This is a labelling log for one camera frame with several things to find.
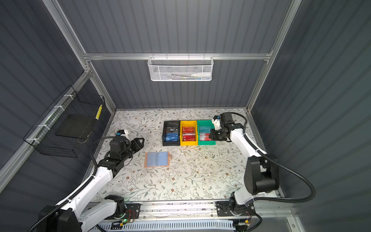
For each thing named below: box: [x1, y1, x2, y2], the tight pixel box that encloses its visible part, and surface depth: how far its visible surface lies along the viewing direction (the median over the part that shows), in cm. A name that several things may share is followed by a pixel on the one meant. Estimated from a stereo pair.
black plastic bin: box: [162, 120, 181, 146], surface depth 107 cm
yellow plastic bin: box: [179, 120, 199, 146], surface depth 101 cm
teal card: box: [199, 125, 212, 134], surface depth 107 cm
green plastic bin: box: [197, 119, 216, 146], surface depth 101 cm
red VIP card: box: [183, 135, 196, 142], surface depth 104 cm
